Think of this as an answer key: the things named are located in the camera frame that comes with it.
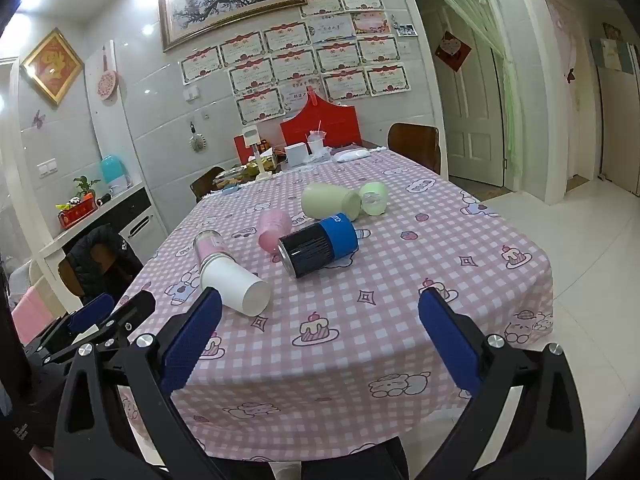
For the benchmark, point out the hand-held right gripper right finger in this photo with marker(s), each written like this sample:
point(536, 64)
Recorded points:
point(450, 340)

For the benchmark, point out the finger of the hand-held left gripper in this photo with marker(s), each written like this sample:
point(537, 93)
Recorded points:
point(92, 311)
point(136, 306)

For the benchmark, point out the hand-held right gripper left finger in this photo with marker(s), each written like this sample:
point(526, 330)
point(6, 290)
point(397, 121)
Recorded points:
point(192, 335)

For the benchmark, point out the white paper cup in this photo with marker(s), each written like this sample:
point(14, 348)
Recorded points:
point(235, 287)

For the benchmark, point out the clear cup with pink label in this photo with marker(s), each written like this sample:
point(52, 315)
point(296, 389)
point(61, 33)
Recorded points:
point(212, 247)

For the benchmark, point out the black and blue cup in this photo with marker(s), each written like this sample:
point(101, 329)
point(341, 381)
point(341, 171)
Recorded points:
point(317, 245)

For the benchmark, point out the small light green cup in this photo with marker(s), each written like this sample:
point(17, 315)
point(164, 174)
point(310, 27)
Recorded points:
point(374, 197)

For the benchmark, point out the large light green cup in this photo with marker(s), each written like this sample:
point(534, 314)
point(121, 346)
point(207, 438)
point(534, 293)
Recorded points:
point(330, 200)

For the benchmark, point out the clear cup with straws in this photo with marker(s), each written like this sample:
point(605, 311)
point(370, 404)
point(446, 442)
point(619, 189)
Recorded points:
point(316, 144)

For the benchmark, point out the wooden chair with jacket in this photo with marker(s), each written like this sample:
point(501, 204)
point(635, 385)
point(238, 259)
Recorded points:
point(67, 272)

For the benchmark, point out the black jacket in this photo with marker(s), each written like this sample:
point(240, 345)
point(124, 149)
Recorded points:
point(102, 255)

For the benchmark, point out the pink chair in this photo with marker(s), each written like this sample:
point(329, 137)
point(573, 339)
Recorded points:
point(30, 312)

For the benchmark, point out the white counter cabinet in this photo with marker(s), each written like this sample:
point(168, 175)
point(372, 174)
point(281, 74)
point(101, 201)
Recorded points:
point(135, 220)

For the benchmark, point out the red tray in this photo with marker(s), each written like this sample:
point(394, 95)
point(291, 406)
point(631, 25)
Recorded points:
point(77, 214)

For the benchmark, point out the pink checked tablecloth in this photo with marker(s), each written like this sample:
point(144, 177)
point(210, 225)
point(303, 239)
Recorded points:
point(360, 270)

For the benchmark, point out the small potted plant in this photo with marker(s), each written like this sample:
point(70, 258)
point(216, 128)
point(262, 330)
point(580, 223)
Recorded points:
point(85, 187)

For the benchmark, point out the blue humidifier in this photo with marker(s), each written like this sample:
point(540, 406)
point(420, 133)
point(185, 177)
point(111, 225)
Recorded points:
point(115, 172)

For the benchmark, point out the brown wooden chair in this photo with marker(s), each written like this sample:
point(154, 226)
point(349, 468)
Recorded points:
point(415, 145)
point(205, 182)

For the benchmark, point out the plate of snacks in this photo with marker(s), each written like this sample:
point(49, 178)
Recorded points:
point(235, 175)

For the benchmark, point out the white desk lamp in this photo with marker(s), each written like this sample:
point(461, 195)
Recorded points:
point(257, 155)

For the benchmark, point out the white tissue box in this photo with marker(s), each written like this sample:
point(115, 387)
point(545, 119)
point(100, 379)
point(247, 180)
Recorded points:
point(296, 155)

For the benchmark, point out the white pouch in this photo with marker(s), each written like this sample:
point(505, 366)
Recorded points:
point(350, 155)

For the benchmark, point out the white panel door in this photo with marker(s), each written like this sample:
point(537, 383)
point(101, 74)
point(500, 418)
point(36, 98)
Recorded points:
point(472, 110)

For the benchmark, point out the red door decoration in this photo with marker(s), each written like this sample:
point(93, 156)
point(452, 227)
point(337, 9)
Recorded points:
point(452, 51)

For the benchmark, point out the green lace curtain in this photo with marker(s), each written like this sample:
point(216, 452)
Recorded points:
point(500, 35)

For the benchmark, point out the framed blossom painting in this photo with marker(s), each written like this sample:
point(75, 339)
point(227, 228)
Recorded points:
point(230, 2)

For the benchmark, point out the white double light switch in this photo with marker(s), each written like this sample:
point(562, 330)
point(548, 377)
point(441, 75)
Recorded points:
point(48, 167)

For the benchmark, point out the hanging wall ornament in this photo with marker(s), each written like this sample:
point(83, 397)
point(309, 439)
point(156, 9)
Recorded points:
point(196, 141)

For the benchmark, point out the butterfly wall sticker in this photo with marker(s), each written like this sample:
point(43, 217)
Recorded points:
point(39, 119)

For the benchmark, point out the pink round wall decoration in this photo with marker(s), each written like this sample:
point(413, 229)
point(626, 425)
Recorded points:
point(108, 86)

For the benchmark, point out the red gold diamond frame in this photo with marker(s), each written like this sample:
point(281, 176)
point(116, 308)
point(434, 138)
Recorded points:
point(52, 66)

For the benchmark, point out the group of wall certificates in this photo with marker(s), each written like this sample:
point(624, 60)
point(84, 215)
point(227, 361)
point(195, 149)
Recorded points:
point(295, 62)

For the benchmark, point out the small wall photo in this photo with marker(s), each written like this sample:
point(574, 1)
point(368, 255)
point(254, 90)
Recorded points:
point(405, 30)

